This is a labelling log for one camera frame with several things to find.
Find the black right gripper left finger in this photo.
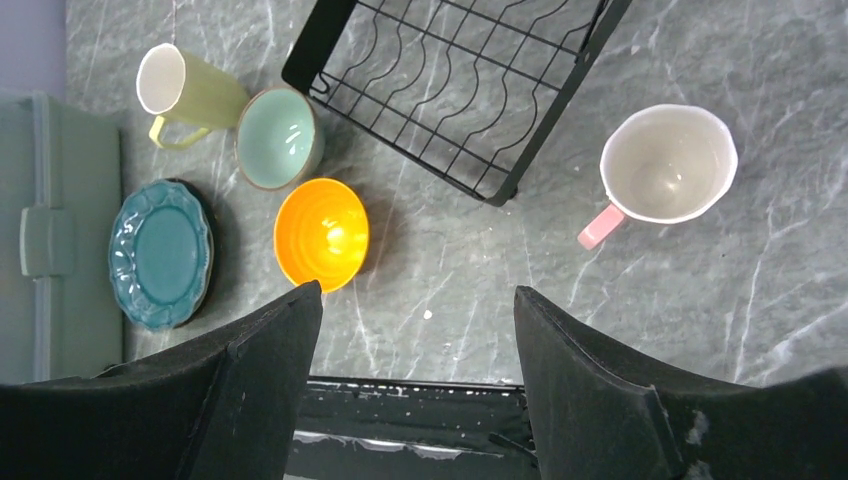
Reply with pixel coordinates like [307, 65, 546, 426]
[1, 281, 323, 479]

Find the teal scalloped plate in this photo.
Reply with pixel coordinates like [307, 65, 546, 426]
[108, 179, 215, 331]

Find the pale yellow mug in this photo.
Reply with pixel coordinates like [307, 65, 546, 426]
[135, 43, 250, 150]

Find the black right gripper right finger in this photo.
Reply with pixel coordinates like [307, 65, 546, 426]
[514, 286, 847, 479]

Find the yellow ribbed bowl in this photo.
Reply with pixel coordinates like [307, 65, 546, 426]
[272, 177, 370, 293]

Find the clear plastic storage box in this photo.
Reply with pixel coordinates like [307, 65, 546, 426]
[1, 90, 124, 384]

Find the black wire dish rack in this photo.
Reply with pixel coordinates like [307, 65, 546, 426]
[281, 1, 628, 206]

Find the pink mug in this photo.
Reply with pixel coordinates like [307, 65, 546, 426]
[578, 104, 739, 250]

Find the light green ceramic bowl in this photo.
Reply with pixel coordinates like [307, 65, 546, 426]
[235, 86, 325, 191]

